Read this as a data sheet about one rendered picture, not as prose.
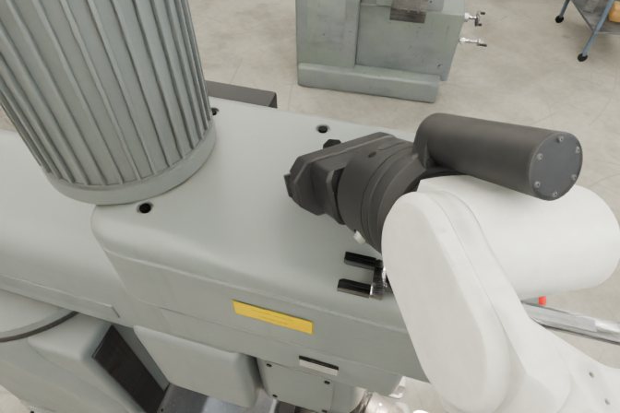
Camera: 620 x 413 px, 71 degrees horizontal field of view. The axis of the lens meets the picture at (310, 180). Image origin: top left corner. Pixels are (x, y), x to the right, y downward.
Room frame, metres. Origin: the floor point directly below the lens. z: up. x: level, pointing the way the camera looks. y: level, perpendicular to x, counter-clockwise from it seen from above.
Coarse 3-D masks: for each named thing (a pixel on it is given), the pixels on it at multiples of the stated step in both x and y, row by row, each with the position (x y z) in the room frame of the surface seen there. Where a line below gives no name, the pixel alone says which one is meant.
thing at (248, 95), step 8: (208, 80) 0.77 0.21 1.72; (208, 88) 0.74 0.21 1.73; (216, 88) 0.74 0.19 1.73; (224, 88) 0.74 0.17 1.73; (232, 88) 0.74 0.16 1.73; (240, 88) 0.74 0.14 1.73; (248, 88) 0.74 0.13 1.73; (256, 88) 0.74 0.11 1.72; (216, 96) 0.72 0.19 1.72; (224, 96) 0.72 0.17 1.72; (232, 96) 0.72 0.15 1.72; (240, 96) 0.72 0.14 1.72; (248, 96) 0.72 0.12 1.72; (256, 96) 0.72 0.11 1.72; (264, 96) 0.72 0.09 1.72; (272, 96) 0.72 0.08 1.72; (256, 104) 0.69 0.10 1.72; (264, 104) 0.69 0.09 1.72; (272, 104) 0.70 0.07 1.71
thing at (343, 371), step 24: (168, 312) 0.26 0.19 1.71; (192, 336) 0.25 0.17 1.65; (216, 336) 0.24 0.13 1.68; (240, 336) 0.23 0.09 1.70; (264, 336) 0.22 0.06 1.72; (288, 360) 0.21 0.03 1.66; (312, 360) 0.21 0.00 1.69; (336, 360) 0.20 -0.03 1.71; (360, 384) 0.19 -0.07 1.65; (384, 384) 0.18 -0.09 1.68
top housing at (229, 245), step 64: (256, 128) 0.42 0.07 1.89; (320, 128) 0.42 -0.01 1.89; (384, 128) 0.43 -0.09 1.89; (192, 192) 0.31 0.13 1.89; (256, 192) 0.31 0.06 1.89; (128, 256) 0.25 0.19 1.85; (192, 256) 0.24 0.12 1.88; (256, 256) 0.23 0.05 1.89; (320, 256) 0.23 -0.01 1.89; (256, 320) 0.21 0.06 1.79; (320, 320) 0.19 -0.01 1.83; (384, 320) 0.18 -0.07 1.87
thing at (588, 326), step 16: (352, 256) 0.23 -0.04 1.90; (368, 256) 0.23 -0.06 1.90; (384, 272) 0.21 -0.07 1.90; (352, 288) 0.19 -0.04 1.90; (368, 288) 0.19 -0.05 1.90; (384, 288) 0.19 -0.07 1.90; (528, 304) 0.18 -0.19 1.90; (544, 320) 0.16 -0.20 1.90; (560, 320) 0.16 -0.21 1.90; (576, 320) 0.16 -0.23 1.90; (592, 320) 0.16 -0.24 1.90; (608, 320) 0.16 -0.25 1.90; (592, 336) 0.15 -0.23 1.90; (608, 336) 0.15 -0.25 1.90
